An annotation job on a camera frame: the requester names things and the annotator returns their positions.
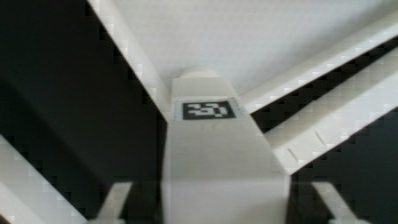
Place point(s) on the white front fence bar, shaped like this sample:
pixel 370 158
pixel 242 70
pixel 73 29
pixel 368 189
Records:
pixel 333 118

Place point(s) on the white left fence piece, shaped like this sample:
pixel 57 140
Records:
pixel 33 204

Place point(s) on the white desk tabletop tray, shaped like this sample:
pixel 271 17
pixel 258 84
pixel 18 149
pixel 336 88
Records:
pixel 271 42

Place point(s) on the white desk leg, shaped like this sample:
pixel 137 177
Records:
pixel 225 181

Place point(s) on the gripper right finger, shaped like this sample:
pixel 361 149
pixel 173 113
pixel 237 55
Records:
pixel 344 216

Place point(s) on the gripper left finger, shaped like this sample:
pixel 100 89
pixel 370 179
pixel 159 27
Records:
pixel 111 210

